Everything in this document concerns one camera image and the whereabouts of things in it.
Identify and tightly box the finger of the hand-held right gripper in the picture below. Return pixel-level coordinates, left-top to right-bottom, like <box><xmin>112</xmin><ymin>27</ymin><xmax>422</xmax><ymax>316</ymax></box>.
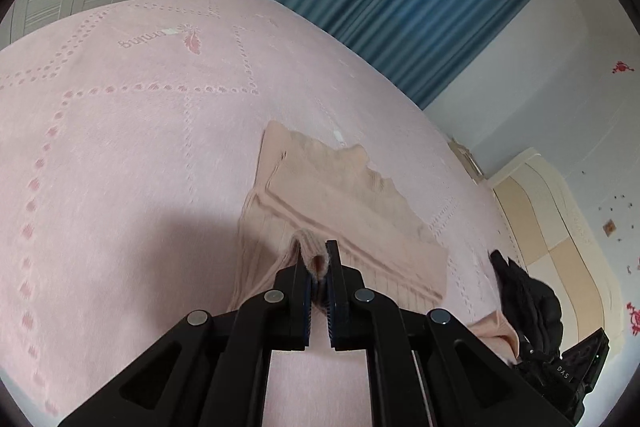
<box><xmin>517</xmin><ymin>337</ymin><xmax>556</xmax><ymax>375</ymax></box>

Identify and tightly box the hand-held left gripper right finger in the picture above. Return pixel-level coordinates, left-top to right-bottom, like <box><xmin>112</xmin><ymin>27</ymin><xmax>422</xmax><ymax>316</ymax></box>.
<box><xmin>325</xmin><ymin>241</ymin><xmax>571</xmax><ymax>427</ymax></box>

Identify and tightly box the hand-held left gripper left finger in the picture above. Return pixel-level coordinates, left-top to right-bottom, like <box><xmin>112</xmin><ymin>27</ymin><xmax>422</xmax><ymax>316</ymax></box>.
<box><xmin>57</xmin><ymin>243</ymin><xmax>313</xmax><ymax>427</ymax></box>

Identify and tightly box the pink knitted sweater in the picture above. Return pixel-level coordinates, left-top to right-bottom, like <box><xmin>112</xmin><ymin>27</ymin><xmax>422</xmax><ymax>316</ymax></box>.
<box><xmin>227</xmin><ymin>121</ymin><xmax>523</xmax><ymax>368</ymax></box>

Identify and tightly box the black puffer jacket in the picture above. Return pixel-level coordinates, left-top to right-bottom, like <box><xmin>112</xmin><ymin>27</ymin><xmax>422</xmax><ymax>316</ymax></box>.
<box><xmin>489</xmin><ymin>249</ymin><xmax>565</xmax><ymax>388</ymax></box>

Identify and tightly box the cream bed headboard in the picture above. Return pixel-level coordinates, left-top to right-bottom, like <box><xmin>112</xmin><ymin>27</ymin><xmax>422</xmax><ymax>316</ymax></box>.
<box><xmin>487</xmin><ymin>148</ymin><xmax>626</xmax><ymax>348</ymax></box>

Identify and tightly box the bed with pink sheet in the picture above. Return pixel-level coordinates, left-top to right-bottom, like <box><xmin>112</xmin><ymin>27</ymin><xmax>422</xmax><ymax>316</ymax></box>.
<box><xmin>0</xmin><ymin>0</ymin><xmax>531</xmax><ymax>427</ymax></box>

